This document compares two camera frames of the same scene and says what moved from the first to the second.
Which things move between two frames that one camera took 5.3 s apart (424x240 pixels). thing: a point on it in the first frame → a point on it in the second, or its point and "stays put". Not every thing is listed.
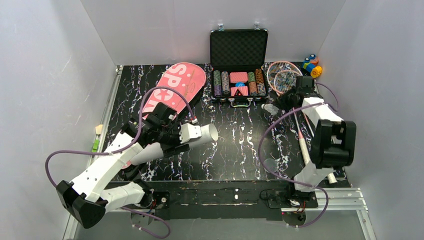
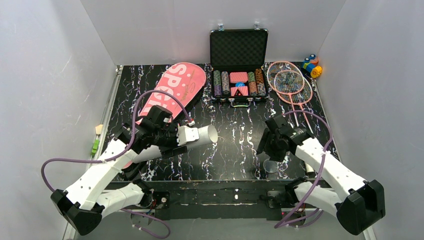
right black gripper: [298, 98] → [274, 152]
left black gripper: [159, 122] stays put
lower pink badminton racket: [285, 81] stays put
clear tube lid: [270, 165] stays put
